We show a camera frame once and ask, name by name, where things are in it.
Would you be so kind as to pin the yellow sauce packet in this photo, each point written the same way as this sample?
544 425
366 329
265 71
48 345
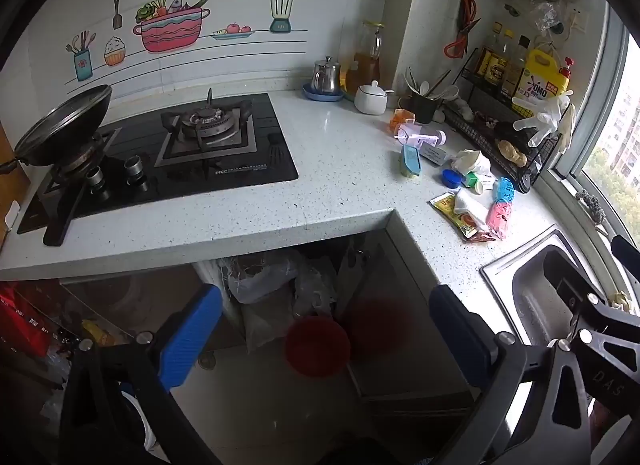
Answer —
445 204

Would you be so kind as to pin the dark bottle yellow label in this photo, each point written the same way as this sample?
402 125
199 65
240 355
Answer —
492 67

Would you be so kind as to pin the orange plastic packaging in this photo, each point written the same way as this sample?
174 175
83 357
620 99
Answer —
400 120

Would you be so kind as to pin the clear hanging plastic bag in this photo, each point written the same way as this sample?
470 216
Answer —
547 15

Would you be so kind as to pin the small white plastic bag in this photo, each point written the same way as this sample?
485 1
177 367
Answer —
467 205

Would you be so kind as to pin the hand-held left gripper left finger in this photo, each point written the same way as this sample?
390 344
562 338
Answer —
192 330

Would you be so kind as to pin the red bags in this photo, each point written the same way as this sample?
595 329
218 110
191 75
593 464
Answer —
25 325

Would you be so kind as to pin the white ceramic lidded pot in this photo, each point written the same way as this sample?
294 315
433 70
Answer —
371 100

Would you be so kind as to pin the green white medicine box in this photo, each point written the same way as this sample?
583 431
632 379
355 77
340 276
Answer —
472 180

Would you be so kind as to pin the blue saucer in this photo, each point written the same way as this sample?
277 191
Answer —
312 95

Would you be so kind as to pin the blue bottle cap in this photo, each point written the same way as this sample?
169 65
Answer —
451 178

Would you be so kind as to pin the brown ginger root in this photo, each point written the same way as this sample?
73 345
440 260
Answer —
512 152

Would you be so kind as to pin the steel teapot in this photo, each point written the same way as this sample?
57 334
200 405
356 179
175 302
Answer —
326 77

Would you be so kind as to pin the wooden chopsticks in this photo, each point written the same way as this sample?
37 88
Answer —
440 81

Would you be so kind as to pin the glass cabinet door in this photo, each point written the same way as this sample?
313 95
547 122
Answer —
400 365

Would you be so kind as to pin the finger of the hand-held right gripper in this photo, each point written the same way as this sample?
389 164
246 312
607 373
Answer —
565 280
629 251

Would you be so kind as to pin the pink wrapper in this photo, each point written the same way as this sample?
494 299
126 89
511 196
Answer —
500 217

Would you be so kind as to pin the red cap spray bottle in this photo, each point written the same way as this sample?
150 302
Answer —
566 67

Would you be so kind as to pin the dark scouring pad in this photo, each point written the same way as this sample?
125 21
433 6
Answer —
592 205

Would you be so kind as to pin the white spoon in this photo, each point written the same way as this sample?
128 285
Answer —
411 81
424 87

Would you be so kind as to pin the wall socket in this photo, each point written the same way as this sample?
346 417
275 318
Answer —
580 20

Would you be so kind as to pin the cartoon kitchen wall sticker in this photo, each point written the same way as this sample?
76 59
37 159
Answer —
170 30

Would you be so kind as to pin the steel sink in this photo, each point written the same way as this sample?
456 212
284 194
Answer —
525 285

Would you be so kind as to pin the clear pink bottle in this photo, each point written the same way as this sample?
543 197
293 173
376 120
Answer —
420 136

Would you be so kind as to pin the yellow detergent bottle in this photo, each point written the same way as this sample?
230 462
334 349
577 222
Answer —
542 75

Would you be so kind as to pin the white woven sack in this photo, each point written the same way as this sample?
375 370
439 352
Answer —
265 280

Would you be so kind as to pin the blue yellow packet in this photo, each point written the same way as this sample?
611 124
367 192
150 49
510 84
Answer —
410 160

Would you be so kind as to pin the beige sack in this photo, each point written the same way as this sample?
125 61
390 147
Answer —
265 325

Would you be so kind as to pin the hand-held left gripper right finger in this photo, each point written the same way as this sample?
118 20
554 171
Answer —
460 340

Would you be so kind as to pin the window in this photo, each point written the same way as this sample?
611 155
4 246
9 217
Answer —
600 95

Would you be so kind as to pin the black wok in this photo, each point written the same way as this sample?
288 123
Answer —
65 125

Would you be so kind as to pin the dark sauce bottle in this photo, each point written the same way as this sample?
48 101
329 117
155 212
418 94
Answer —
510 75
523 52

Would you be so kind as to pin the red bin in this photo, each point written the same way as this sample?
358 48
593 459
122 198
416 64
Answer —
317 350

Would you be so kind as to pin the black utensil cup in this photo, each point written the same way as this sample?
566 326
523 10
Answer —
425 110

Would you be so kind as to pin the white rice paddle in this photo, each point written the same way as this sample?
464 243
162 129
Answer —
448 91

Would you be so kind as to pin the white garlic bulb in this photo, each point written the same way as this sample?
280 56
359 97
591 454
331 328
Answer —
460 107

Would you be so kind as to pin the dark mesh bag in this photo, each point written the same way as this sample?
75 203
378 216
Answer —
515 132

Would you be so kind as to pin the black glass gas stove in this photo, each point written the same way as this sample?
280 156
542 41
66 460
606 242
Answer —
260 155

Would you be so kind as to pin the small red shallots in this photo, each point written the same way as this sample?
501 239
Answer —
485 120

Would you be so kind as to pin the white rubber glove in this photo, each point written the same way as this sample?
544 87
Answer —
545 117

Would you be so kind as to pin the red kitchen tool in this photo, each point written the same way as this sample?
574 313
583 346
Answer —
469 7

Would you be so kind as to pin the crumpled white plastic bags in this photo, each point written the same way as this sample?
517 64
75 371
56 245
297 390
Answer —
315 290

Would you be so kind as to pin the glass oil jar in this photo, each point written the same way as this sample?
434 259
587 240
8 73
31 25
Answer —
367 67

